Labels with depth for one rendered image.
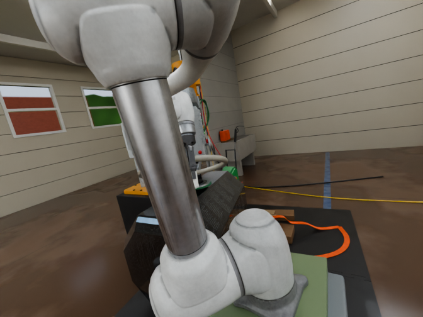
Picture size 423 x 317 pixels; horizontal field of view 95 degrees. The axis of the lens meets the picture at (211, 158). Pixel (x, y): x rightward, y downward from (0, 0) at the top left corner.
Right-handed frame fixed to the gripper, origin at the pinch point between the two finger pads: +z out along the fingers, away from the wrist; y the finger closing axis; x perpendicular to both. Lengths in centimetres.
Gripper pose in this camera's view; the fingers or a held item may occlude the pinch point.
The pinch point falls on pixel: (193, 180)
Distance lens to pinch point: 84.9
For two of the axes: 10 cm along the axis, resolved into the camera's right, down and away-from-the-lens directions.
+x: -9.6, 1.2, -2.5
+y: -2.2, 2.2, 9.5
